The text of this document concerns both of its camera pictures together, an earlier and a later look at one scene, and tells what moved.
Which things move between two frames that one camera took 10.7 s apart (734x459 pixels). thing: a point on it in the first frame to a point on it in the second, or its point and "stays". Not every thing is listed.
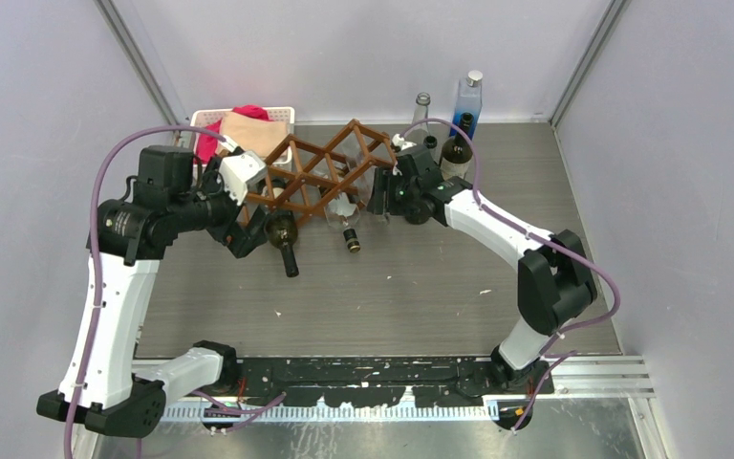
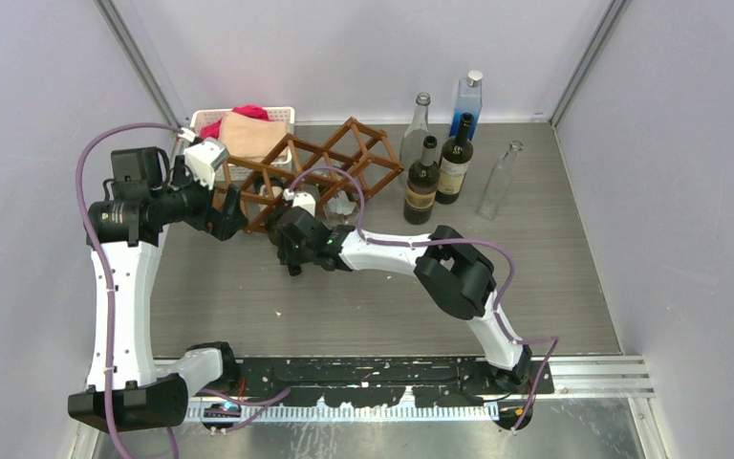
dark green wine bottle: x=457 y=153 stays
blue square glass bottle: x=469 y=100 stays
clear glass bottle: x=420 y=126 stays
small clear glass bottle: x=359 y=176 to x=494 y=191
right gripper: x=385 y=179 to x=287 y=255
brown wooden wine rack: x=318 y=182 stays
